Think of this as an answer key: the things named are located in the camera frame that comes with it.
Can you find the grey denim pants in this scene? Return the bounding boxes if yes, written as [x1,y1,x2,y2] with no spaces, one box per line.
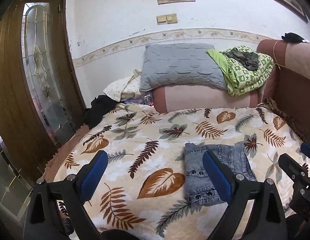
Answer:
[184,143,256,207]

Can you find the black cloth on sofa arm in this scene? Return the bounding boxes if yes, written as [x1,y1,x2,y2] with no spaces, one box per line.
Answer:
[281,33,304,44]

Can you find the pink brown sofa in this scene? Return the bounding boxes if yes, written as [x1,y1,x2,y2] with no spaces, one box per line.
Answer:
[152,39,310,145]

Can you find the leaf pattern beige blanket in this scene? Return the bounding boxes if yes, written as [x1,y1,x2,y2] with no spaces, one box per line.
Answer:
[52,104,310,239]

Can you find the black cloth at blanket edge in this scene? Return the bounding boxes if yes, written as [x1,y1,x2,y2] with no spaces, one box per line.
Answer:
[82,95,118,129]

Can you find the wooden door with glass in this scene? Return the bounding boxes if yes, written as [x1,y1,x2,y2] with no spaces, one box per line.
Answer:
[0,0,84,181]

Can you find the green patterned folded quilt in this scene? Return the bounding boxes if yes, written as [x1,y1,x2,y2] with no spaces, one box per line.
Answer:
[207,46,274,96]

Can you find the dark grey garment on quilt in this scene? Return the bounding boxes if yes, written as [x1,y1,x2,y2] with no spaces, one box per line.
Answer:
[222,48,259,71]

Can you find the cream floral pillow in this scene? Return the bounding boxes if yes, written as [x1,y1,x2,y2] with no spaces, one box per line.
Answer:
[103,69,145,102]

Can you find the grey quilted pillow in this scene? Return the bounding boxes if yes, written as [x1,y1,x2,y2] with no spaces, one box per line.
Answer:
[140,43,227,92]

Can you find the beige wall switch panel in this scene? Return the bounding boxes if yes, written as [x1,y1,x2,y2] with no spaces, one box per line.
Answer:
[156,14,178,25]

